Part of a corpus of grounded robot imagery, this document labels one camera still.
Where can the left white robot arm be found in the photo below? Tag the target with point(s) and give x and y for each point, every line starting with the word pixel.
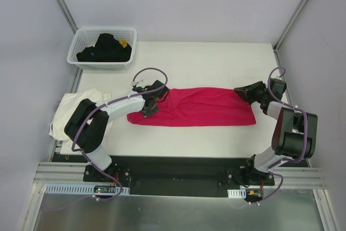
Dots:
pixel 87 125

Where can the right aluminium frame post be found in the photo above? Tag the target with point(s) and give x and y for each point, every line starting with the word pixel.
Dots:
pixel 290 24

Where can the white t shirt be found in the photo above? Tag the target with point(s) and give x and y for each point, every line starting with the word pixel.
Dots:
pixel 65 110

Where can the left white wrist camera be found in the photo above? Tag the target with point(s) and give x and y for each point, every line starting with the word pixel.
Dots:
pixel 135 83

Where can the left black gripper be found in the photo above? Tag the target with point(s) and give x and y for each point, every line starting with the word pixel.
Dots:
pixel 149 105

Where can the aluminium frame post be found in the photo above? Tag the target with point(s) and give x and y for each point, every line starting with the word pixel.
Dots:
pixel 67 15
pixel 290 24

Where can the black t shirt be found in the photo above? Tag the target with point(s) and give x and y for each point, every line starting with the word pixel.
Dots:
pixel 106 50

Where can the white cable duct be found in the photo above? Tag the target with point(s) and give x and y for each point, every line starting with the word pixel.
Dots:
pixel 237 193
pixel 85 189

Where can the white plastic laundry basket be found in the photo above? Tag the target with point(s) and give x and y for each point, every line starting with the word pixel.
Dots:
pixel 87 37

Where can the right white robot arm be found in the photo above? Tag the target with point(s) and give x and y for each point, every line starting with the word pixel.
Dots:
pixel 294 137

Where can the left white cable duct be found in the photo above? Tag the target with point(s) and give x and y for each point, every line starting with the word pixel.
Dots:
pixel 85 189

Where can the right white cable duct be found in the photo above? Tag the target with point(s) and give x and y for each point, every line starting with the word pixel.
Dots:
pixel 237 193

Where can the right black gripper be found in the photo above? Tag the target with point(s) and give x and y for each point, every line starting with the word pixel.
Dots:
pixel 250 93

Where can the left aluminium frame post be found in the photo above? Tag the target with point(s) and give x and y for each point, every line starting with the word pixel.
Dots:
pixel 67 15

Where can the pink t shirt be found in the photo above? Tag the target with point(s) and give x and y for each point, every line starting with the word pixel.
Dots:
pixel 198 107

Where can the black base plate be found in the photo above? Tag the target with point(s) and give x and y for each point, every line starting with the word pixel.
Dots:
pixel 180 176

